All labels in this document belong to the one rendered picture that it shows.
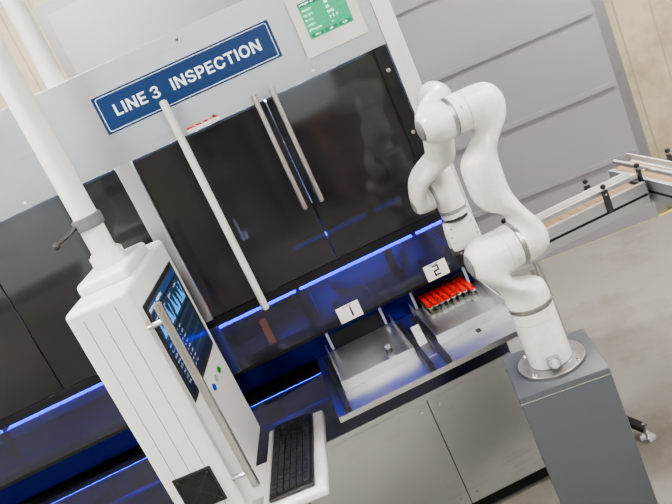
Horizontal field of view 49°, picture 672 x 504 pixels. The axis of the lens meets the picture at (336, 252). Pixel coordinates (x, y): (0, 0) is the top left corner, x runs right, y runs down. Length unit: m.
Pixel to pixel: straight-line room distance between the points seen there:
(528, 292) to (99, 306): 1.11
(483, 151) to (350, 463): 1.40
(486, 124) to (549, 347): 0.63
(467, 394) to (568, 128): 2.43
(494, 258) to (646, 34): 3.20
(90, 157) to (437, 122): 1.16
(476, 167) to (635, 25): 3.17
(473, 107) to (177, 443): 1.18
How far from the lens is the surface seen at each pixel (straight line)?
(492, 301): 2.58
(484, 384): 2.85
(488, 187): 1.90
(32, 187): 2.52
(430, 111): 1.83
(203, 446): 2.12
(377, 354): 2.55
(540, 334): 2.07
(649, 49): 5.00
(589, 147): 4.92
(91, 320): 2.01
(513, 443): 3.00
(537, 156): 4.84
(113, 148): 2.46
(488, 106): 1.87
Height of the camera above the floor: 1.95
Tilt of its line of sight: 16 degrees down
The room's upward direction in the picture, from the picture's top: 25 degrees counter-clockwise
